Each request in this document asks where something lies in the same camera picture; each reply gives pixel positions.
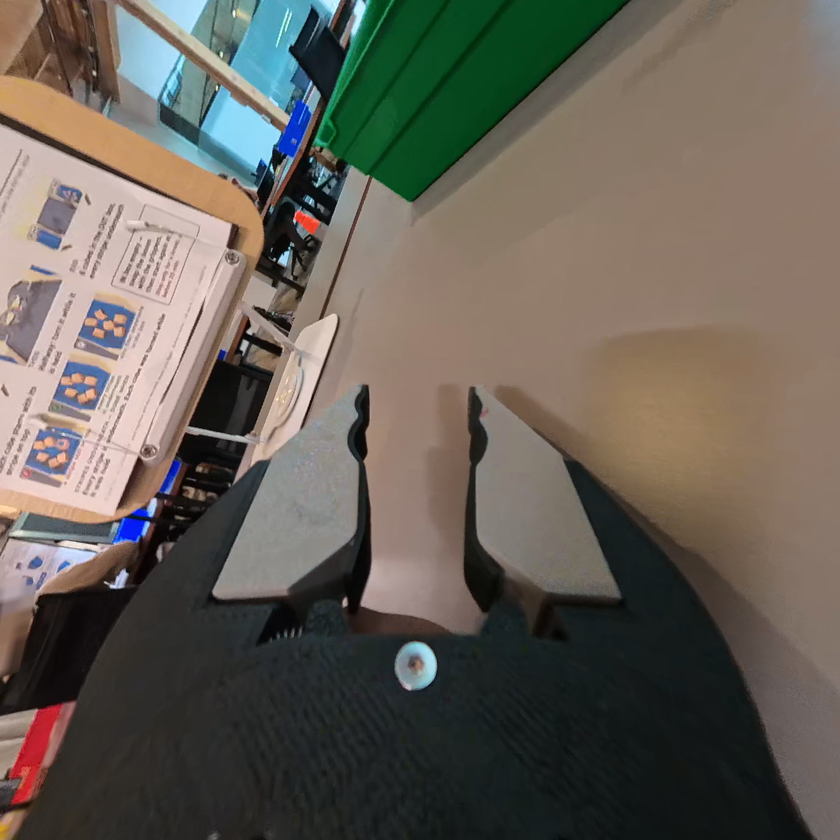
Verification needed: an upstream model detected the small printed paper sheet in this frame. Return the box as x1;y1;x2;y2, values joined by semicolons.
0;538;80;592

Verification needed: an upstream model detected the black bag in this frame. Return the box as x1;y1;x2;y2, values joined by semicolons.
0;584;132;710

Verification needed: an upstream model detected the red box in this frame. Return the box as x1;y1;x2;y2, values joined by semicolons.
10;702;76;808

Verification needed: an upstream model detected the green plastic bin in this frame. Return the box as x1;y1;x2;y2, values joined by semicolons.
314;0;631;203

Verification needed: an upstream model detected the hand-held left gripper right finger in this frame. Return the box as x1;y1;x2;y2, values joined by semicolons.
464;386;623;614

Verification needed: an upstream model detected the printed instruction sheet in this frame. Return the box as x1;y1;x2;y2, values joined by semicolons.
0;125;234;516

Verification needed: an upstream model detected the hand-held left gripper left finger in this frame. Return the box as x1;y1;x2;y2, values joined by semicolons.
211;384;371;614

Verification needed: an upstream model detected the blue storage crate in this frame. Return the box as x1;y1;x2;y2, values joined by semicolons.
279;100;314;158

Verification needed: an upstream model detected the instruction sheet on stand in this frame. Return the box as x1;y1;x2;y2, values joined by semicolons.
0;75;340;525

